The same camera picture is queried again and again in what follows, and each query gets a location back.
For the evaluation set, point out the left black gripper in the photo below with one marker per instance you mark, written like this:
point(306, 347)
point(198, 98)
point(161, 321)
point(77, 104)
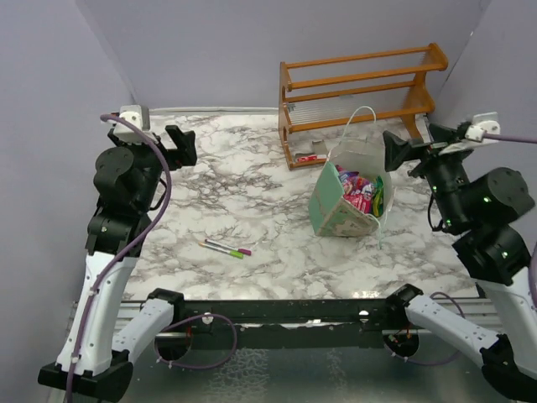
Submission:
point(184, 154)

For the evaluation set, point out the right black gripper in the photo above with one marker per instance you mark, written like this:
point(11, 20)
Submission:
point(442, 138)

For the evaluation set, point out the green paper gift bag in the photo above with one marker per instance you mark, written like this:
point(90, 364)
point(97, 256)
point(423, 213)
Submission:
point(330, 214)

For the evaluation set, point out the purple Fox's candy bag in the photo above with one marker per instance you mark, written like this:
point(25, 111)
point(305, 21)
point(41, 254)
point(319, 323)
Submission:
point(357, 190)

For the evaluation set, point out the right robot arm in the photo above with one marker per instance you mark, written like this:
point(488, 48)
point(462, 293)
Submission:
point(495, 255)

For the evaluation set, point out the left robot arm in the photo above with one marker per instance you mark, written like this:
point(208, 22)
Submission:
point(134, 188)

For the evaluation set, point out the yellow green snack packet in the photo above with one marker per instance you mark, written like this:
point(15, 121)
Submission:
point(378, 196)

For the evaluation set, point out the red white small box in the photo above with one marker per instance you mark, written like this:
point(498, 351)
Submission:
point(310, 157)

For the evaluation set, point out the wooden two-tier rack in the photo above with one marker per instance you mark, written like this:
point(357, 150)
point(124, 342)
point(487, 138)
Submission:
point(395, 88)

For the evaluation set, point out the green capped marker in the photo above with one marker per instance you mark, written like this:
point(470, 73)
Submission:
point(232, 253)

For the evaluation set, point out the pink capped marker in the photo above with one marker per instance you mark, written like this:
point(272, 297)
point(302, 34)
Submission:
point(229, 248)

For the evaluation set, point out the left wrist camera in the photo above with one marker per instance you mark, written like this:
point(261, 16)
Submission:
point(138, 116)

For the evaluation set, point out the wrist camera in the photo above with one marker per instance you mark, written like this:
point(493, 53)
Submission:
point(138, 116)
point(484, 129)

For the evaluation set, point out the grey metal bracket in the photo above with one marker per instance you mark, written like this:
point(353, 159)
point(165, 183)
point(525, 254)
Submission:
point(319, 149)

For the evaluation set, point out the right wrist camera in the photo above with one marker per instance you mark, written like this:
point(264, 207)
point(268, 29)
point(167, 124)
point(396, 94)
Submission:
point(484, 129)

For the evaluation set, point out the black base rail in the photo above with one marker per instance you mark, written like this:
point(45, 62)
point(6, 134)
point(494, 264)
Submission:
point(278, 324)

